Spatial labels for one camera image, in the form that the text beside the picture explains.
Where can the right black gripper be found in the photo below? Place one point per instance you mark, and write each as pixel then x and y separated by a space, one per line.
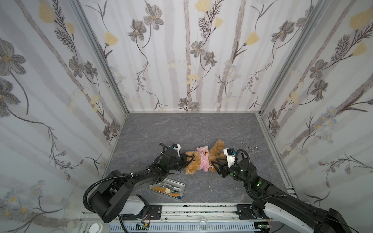
pixel 224 165

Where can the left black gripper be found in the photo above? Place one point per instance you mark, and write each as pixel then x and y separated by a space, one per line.
pixel 180 160

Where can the brown teddy bear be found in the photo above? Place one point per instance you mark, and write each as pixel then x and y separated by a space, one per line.
pixel 215 155

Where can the pink teddy hoodie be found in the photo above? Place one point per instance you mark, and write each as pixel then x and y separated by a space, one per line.
pixel 204 154

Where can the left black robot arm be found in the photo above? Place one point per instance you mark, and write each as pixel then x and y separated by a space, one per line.
pixel 107 197

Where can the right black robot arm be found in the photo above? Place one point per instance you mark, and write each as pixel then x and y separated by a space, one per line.
pixel 271 202

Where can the metal tray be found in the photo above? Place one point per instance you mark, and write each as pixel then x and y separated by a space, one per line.
pixel 172 182

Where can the wooden brush in tray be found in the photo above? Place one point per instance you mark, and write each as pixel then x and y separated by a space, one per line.
pixel 168 192

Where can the white round cap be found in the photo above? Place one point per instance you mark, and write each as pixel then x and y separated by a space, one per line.
pixel 99 228

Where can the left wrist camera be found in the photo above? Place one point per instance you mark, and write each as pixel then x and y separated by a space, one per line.
pixel 177 147

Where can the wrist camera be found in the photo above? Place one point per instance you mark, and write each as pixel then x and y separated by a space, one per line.
pixel 177 147
pixel 230 154

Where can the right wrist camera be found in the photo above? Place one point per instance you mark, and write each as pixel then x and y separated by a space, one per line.
pixel 230 154

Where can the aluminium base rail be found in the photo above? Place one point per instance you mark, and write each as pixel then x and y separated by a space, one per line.
pixel 192 218

